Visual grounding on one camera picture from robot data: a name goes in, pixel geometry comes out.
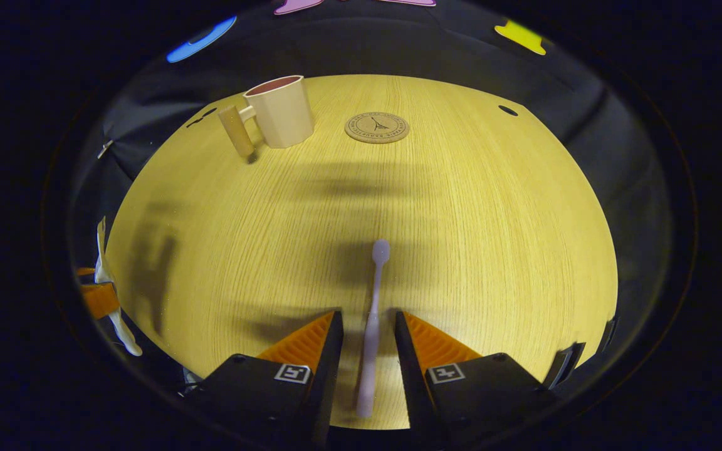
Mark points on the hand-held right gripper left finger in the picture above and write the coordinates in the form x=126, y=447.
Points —
x=326, y=388

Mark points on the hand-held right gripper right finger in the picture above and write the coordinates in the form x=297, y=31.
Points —
x=412, y=388

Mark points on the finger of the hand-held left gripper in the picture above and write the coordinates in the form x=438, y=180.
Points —
x=86, y=272
x=101, y=299

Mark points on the white toothpaste tube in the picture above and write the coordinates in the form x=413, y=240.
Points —
x=126, y=338

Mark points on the pale purple toothbrush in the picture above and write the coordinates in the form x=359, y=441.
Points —
x=371, y=338

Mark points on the round cork coaster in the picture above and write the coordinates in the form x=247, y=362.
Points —
x=377, y=127

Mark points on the black backdrop cloth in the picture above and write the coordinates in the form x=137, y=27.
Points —
x=361, y=50

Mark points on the black desk edge bracket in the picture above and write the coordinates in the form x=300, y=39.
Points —
x=563, y=366
x=609, y=333

